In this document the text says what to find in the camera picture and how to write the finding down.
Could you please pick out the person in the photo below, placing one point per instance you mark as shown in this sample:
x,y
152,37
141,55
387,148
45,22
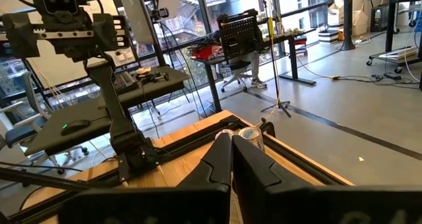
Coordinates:
x,y
254,62

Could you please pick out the silver blue beverage can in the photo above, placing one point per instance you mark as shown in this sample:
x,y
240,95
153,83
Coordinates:
x,y
252,138

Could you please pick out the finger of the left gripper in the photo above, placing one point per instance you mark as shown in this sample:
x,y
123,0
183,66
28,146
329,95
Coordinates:
x,y
19,36
105,31

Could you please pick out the black computer mouse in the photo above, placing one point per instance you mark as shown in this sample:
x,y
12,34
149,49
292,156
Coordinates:
x,y
75,126

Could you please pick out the black power adapter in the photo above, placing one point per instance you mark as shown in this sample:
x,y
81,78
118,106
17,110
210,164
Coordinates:
x,y
392,75

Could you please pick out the white office chair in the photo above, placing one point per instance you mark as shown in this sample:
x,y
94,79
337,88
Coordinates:
x,y
235,67
19,135

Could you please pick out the black pegboard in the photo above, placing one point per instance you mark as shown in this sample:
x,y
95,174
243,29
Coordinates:
x,y
239,33

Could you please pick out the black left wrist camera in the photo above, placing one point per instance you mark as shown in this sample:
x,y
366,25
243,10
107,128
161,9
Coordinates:
x,y
59,0

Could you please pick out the cardboard boxes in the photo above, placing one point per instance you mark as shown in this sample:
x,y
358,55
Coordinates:
x,y
361,19

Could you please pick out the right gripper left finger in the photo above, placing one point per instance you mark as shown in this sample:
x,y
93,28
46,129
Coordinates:
x,y
148,207

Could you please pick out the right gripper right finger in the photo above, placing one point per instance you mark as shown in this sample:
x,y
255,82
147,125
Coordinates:
x,y
329,204

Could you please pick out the grey monitor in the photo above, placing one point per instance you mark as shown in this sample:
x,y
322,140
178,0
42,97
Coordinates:
x,y
135,16

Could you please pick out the black keyboard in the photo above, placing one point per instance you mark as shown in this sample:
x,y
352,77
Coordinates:
x,y
124,81

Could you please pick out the white sheet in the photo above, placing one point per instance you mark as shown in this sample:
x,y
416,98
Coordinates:
x,y
169,1

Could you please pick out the black tower fan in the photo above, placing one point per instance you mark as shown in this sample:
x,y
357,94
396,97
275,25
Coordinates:
x,y
347,19

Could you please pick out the black clamp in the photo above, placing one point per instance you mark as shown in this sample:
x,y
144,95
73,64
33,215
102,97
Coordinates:
x,y
153,76

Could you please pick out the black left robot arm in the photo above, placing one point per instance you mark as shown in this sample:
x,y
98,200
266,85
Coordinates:
x,y
108,99

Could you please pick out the grey side desk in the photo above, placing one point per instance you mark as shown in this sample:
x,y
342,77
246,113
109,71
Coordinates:
x,y
82,110

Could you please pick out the low wheeled cart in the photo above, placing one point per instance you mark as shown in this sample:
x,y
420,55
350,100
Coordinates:
x,y
395,56

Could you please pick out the black hook bracket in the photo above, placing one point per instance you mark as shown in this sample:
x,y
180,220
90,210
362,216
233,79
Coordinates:
x,y
267,123

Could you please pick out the black tripod stand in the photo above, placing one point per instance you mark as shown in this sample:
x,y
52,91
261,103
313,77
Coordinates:
x,y
279,103

